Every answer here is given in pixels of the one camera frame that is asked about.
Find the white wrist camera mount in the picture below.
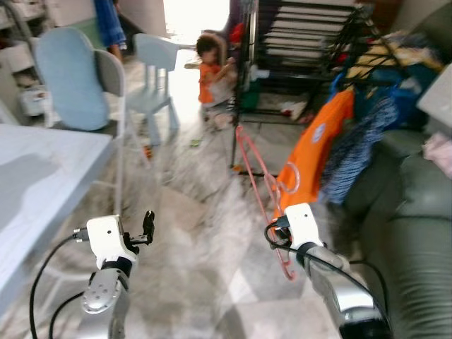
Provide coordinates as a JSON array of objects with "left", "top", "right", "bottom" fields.
[
  {"left": 284, "top": 203, "right": 325, "bottom": 250},
  {"left": 86, "top": 215, "right": 139, "bottom": 270}
]

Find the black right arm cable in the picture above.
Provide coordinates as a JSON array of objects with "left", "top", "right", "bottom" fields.
[{"left": 263, "top": 221, "right": 390, "bottom": 313}]

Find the orange shirt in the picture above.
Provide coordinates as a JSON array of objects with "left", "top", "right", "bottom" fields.
[{"left": 272, "top": 88, "right": 356, "bottom": 220}]

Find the child in orange shirt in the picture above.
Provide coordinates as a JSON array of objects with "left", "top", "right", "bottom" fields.
[{"left": 185, "top": 32, "right": 238, "bottom": 132}]

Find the pink cloth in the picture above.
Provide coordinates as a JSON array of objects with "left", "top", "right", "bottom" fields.
[{"left": 422, "top": 132, "right": 452, "bottom": 178}]

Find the blue checked shirt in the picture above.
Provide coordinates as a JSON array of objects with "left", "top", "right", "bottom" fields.
[{"left": 321, "top": 95, "right": 400, "bottom": 206}]

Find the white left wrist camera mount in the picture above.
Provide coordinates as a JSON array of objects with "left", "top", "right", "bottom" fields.
[{"left": 86, "top": 215, "right": 139, "bottom": 270}]

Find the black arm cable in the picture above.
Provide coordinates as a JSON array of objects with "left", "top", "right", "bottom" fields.
[
  {"left": 29, "top": 228, "right": 94, "bottom": 339},
  {"left": 263, "top": 221, "right": 390, "bottom": 313}
]

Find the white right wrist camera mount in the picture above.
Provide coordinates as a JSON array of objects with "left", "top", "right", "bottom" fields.
[{"left": 284, "top": 203, "right": 325, "bottom": 250}]

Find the black metal drying rack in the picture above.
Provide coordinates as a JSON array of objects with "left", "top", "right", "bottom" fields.
[{"left": 230, "top": 0, "right": 426, "bottom": 174}]

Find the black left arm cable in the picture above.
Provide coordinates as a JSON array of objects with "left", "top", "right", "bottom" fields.
[{"left": 29, "top": 228, "right": 94, "bottom": 339}]

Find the reddish pink plastic hanger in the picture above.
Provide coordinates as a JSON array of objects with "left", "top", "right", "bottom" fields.
[{"left": 235, "top": 126, "right": 297, "bottom": 281}]

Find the light blue child chair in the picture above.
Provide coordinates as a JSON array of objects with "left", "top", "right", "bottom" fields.
[{"left": 127, "top": 33, "right": 182, "bottom": 146}]

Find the yellow striped cloth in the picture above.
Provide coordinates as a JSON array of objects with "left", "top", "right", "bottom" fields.
[{"left": 346, "top": 39, "right": 425, "bottom": 79}]

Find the blue folded umbrella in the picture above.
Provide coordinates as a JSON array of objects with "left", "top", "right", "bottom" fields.
[{"left": 94, "top": 0, "right": 129, "bottom": 51}]

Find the blue fabric bag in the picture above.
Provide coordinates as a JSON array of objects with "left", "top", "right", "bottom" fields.
[{"left": 353, "top": 64, "right": 429, "bottom": 132}]

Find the green leather sofa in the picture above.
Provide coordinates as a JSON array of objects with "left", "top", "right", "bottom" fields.
[{"left": 332, "top": 0, "right": 452, "bottom": 339}]

